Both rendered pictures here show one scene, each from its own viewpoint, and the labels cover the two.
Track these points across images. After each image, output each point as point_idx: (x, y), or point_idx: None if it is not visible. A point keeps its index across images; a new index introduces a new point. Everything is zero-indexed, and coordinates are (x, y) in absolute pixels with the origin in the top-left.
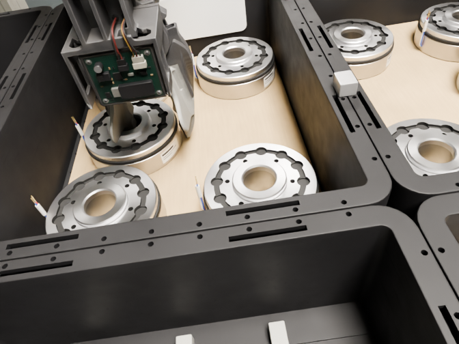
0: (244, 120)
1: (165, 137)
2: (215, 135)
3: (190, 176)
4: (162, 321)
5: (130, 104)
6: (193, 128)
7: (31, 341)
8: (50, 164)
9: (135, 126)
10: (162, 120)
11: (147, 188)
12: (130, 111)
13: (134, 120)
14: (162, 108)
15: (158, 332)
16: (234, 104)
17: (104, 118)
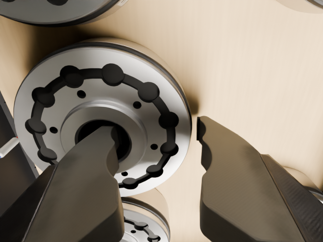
0: (295, 84)
1: (175, 171)
2: (239, 111)
3: (194, 172)
4: None
5: (109, 159)
6: (207, 89)
7: None
8: (0, 187)
9: (118, 139)
10: (167, 130)
11: (158, 235)
12: (115, 169)
13: (113, 134)
14: (166, 103)
15: None
16: (298, 29)
17: (38, 104)
